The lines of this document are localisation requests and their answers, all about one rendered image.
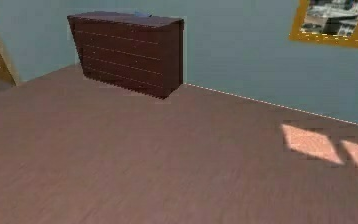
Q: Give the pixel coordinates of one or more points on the small blue object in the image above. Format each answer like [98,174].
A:
[142,14]

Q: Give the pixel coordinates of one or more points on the yellow framed wall picture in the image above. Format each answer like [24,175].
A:
[333,20]

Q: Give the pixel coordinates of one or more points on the dark brown chest of drawers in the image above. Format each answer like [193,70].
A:
[130,53]

